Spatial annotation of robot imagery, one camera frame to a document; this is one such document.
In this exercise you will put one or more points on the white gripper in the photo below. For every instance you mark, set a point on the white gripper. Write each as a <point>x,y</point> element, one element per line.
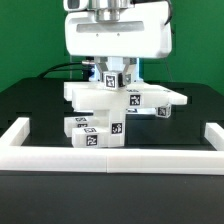
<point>118,28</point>

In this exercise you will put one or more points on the white marker cube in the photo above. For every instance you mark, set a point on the white marker cube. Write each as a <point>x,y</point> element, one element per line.
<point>113,80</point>
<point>164,111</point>

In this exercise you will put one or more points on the white chair back part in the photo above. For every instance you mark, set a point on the white chair back part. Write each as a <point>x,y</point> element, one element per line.
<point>92,96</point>

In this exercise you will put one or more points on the white chair seat part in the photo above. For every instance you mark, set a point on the white chair seat part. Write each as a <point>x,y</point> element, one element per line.
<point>114,121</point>

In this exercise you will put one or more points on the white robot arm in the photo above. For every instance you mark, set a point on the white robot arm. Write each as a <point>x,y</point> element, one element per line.
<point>118,32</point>

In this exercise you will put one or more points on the white marker base plate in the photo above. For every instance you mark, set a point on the white marker base plate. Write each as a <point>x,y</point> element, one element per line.
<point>141,111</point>

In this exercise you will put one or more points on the white U-shaped boundary frame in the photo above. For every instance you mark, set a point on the white U-shaped boundary frame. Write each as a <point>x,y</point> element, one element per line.
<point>15,156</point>

